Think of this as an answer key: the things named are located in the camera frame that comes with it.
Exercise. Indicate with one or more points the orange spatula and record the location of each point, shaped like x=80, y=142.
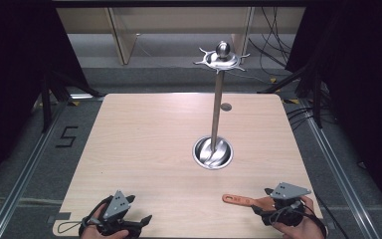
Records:
x=237, y=199

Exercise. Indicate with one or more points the black curtain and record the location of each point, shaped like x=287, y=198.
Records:
x=368, y=83
x=10, y=83

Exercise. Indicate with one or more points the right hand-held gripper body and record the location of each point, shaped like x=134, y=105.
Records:
x=288, y=191

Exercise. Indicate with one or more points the grey round table cap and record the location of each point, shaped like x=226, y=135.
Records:
x=226, y=107

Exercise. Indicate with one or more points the person's left hand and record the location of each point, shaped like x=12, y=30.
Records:
x=89, y=234

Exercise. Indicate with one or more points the black metal stand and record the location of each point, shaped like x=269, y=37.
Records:
x=45, y=106
x=317, y=99

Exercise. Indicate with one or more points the metal floor rail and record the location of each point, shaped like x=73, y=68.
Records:
x=341, y=179
x=23, y=179

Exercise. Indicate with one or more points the silver metal utensil rack stand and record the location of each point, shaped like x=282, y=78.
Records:
x=216, y=116

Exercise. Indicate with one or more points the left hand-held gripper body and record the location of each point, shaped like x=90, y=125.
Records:
x=116, y=205

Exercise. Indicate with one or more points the person's right hand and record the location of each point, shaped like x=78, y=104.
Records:
x=303, y=230

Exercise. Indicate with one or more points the yellow black floor tape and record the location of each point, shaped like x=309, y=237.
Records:
x=291, y=101
x=75, y=103
x=273, y=80

